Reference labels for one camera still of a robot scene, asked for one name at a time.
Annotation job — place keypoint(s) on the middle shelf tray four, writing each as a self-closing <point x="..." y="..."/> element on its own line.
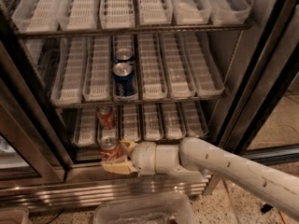
<point x="151" y="68"/>

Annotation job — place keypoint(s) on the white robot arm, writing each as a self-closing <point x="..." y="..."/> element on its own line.
<point x="187" y="161"/>

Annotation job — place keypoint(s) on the bottom shelf tray four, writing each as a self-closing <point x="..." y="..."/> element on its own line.
<point x="152" y="124"/>

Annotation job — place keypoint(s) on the bottom shelf tray one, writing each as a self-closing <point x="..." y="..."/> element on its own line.
<point x="84" y="134"/>

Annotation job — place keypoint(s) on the fridge door right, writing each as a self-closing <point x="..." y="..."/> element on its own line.
<point x="258" y="65"/>

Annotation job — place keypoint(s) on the fridge door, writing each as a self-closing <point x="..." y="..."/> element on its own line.
<point x="258" y="65"/>
<point x="31" y="125"/>

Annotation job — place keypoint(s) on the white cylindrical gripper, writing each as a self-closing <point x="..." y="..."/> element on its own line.
<point x="144" y="157"/>

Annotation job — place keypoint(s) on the shelf tray five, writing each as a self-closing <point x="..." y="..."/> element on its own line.
<point x="191" y="12"/>
<point x="173" y="123"/>
<point x="181" y="84"/>

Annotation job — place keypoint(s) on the top shelf tray two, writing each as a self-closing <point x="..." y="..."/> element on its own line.
<point x="78" y="14"/>

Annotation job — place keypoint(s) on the top shelf tray one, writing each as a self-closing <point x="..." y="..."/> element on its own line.
<point x="32" y="16"/>

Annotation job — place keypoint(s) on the red coke can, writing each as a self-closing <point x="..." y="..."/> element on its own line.
<point x="106" y="118"/>
<point x="110" y="148"/>

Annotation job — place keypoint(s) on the blue pepsi can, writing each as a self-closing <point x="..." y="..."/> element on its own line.
<point x="124" y="56"/>
<point x="123" y="74"/>

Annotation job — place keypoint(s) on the top shelf tray four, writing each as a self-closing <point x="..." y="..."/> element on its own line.
<point x="155" y="12"/>

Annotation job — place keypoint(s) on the stainless steel fridge base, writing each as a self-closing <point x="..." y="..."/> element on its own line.
<point x="88" y="185"/>

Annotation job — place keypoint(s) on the top shelf tray six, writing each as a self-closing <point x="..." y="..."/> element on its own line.
<point x="229" y="11"/>

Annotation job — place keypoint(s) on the clear plastic bin on floor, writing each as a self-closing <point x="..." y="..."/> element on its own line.
<point x="157" y="208"/>

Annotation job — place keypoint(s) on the middle shelf tray three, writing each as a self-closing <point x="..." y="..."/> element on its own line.
<point x="124" y="42"/>

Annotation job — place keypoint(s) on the shelf tray two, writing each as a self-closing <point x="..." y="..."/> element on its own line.
<point x="78" y="14"/>
<point x="103" y="133"/>
<point x="98" y="72"/>

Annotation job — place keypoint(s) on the middle shelf tray one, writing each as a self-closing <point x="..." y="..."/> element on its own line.
<point x="67" y="88"/>

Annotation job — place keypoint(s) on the shelf tray four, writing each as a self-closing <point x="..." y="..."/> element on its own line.
<point x="152" y="124"/>
<point x="155" y="12"/>
<point x="151" y="68"/>

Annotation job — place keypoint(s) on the front blue pepsi can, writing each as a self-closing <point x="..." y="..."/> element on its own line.
<point x="123" y="74"/>

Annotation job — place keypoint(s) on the black stand leg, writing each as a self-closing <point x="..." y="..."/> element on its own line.
<point x="266" y="208"/>

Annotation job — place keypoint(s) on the shelf tray three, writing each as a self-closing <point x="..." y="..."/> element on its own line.
<point x="117" y="14"/>
<point x="124" y="42"/>
<point x="130" y="123"/>

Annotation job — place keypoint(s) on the shelf tray six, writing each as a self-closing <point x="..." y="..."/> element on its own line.
<point x="205" y="72"/>
<point x="229" y="11"/>
<point x="194" y="119"/>

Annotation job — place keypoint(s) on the top shelf tray three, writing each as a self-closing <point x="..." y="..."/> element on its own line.
<point x="117" y="14"/>

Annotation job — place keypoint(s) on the middle shelf tray two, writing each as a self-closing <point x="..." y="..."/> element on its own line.
<point x="98" y="72"/>

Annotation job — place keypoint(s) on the rear blue pepsi can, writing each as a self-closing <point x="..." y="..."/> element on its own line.
<point x="124" y="56"/>

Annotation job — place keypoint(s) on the middle shelf tray five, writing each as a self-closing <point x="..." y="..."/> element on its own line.
<point x="181" y="84"/>

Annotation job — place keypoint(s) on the fridge door left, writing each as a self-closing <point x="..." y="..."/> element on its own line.
<point x="31" y="125"/>

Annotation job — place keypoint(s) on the bottom shelf tray two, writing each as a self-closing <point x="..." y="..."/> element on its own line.
<point x="103" y="133"/>

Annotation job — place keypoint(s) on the bottom shelf tray three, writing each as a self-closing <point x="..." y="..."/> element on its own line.
<point x="130" y="123"/>

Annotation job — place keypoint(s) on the bottom shelf tray six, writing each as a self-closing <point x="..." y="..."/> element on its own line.
<point x="194" y="119"/>

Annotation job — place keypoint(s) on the small clear container corner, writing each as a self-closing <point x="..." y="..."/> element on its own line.
<point x="14" y="216"/>

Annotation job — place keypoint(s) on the middle shelf tray six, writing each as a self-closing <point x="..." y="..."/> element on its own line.
<point x="205" y="72"/>

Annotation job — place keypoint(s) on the top shelf tray five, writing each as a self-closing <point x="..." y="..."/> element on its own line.
<point x="191" y="12"/>

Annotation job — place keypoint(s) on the shelf tray one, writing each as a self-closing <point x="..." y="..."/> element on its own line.
<point x="84" y="134"/>
<point x="32" y="16"/>
<point x="67" y="88"/>

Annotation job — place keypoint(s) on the bottom shelf tray five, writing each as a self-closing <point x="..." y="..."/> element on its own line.
<point x="173" y="123"/>

